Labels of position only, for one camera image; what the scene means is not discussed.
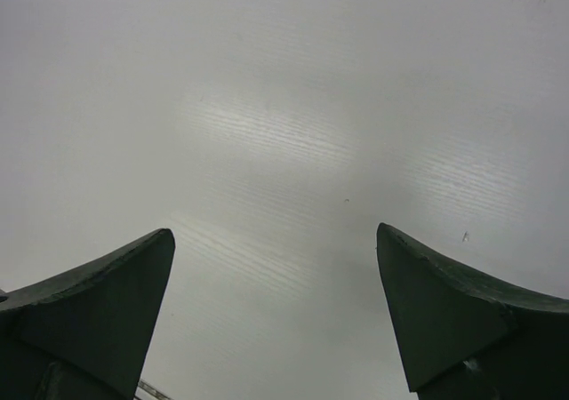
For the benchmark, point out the aluminium rail frame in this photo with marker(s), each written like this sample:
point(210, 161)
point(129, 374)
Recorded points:
point(145, 391)

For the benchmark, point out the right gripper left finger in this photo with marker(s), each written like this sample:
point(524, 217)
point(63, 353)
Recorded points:
point(85, 333)

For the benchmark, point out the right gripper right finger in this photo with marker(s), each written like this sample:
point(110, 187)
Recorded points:
point(463, 334)

